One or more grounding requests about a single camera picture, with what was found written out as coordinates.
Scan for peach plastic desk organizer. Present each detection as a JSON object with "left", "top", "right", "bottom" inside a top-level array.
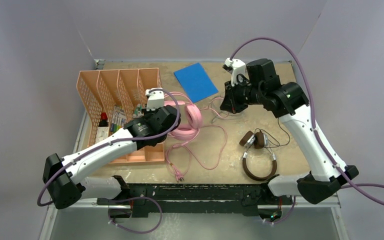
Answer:
[{"left": 76, "top": 68, "right": 162, "bottom": 146}]

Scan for red black stamp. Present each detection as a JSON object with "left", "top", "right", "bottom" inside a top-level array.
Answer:
[{"left": 98, "top": 112, "right": 109, "bottom": 128}]

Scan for brown on-ear headphones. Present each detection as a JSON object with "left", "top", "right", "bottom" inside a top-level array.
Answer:
[{"left": 238, "top": 120, "right": 291, "bottom": 182}]

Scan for pink wired headphones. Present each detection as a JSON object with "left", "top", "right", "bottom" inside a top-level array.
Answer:
[{"left": 158, "top": 91, "right": 229, "bottom": 184}]

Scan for clear ruler pack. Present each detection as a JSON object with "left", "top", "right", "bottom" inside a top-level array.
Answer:
[{"left": 112, "top": 105, "right": 127, "bottom": 123}]

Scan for grey over-ear headphones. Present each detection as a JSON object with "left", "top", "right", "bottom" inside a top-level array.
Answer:
[{"left": 207, "top": 95, "right": 243, "bottom": 124}]

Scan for green white glue stick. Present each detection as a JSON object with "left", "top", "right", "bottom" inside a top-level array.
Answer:
[{"left": 132, "top": 103, "right": 144, "bottom": 118}]

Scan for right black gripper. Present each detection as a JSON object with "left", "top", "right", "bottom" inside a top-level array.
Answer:
[{"left": 222, "top": 77, "right": 266, "bottom": 115}]

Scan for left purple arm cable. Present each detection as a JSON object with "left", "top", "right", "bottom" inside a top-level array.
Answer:
[{"left": 36, "top": 88, "right": 182, "bottom": 208}]

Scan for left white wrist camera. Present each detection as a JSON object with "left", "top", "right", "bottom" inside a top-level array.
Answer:
[{"left": 145, "top": 88, "right": 165, "bottom": 111}]

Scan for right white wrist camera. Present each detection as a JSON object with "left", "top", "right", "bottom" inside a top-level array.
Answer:
[{"left": 222, "top": 58, "right": 246, "bottom": 87}]

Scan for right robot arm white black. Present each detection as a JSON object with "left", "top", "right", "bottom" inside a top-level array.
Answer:
[{"left": 220, "top": 58, "right": 359, "bottom": 205}]

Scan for colourful marker set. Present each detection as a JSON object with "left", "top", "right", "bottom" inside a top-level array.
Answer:
[{"left": 109, "top": 119, "right": 127, "bottom": 134}]

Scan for blue notebook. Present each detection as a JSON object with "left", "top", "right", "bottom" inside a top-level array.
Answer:
[{"left": 173, "top": 63, "right": 219, "bottom": 103}]

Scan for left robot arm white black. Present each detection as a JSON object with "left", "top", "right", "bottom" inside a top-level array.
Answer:
[{"left": 39, "top": 105, "right": 180, "bottom": 210}]

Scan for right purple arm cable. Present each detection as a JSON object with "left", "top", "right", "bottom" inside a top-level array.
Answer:
[{"left": 229, "top": 36, "right": 384, "bottom": 209}]

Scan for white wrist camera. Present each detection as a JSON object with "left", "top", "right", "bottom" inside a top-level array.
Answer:
[
  {"left": 222, "top": 58, "right": 246, "bottom": 87},
  {"left": 145, "top": 88, "right": 165, "bottom": 111}
]

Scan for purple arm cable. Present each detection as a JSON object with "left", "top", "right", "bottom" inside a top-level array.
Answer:
[
  {"left": 36, "top": 88, "right": 182, "bottom": 208},
  {"left": 229, "top": 36, "right": 384, "bottom": 209}
]

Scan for black base frame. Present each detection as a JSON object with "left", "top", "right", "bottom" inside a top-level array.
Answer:
[{"left": 62, "top": 183, "right": 312, "bottom": 220}]

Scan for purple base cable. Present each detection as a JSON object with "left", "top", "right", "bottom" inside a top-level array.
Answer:
[{"left": 107, "top": 196, "right": 164, "bottom": 235}]

